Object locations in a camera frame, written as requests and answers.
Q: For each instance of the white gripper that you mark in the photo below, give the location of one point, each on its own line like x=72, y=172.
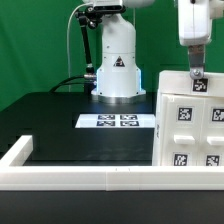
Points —
x=195, y=26

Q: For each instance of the white cabinet door panel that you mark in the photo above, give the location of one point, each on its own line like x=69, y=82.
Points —
x=213, y=133
x=183, y=130

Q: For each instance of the white cabinet body box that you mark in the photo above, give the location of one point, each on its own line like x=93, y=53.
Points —
x=160, y=137

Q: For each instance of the white cabinet top block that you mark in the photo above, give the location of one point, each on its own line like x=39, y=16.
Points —
x=180, y=82

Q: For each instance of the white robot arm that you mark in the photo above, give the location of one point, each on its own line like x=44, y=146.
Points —
x=118, y=80

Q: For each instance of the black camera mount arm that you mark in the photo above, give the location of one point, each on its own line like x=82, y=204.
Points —
x=87, y=36

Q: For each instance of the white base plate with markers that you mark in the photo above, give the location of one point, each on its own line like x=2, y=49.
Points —
x=115, y=121

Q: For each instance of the white U-shaped fence frame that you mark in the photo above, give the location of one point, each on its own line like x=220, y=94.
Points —
x=16, y=175

